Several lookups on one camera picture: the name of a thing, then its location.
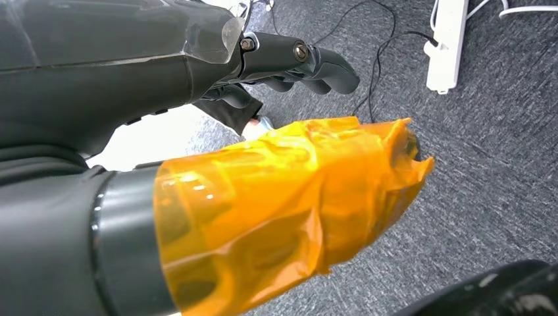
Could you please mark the black glossy robot body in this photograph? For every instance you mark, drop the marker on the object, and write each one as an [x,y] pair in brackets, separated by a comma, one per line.
[492,292]

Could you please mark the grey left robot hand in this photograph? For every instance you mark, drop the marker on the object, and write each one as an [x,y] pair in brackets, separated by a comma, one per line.
[109,87]

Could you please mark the person's foot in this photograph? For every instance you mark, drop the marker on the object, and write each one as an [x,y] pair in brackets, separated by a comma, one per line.
[258,128]

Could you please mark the person's leg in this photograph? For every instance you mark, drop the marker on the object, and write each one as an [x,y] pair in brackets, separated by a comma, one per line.
[226,117]

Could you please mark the white power strip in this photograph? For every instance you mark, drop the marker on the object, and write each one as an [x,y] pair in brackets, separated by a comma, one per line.
[444,52]

